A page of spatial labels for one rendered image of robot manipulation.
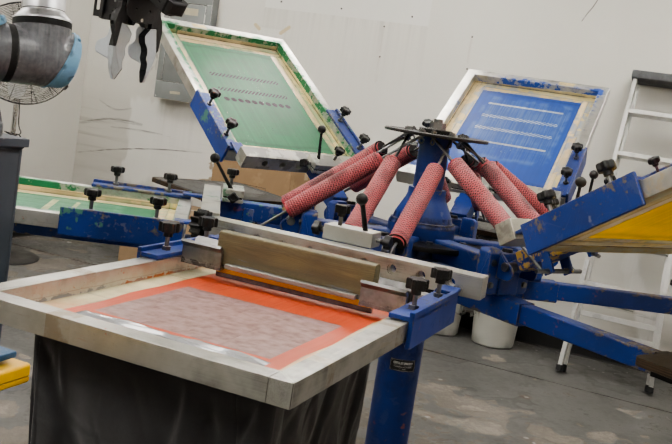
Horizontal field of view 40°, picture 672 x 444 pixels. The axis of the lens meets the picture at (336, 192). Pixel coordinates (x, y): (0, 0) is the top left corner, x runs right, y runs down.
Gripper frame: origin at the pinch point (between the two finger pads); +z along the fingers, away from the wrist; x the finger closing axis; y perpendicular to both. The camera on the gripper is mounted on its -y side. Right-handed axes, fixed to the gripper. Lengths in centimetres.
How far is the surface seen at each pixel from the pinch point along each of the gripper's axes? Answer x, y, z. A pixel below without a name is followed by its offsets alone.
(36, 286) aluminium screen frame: 7.8, 7.7, 37.7
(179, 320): -8.4, -10.6, 40.6
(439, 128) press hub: -125, 8, 4
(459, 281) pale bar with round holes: -71, -32, 34
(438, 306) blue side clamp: -53, -37, 36
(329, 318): -37, -22, 41
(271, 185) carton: -363, 248, 64
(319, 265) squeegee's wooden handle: -44, -14, 33
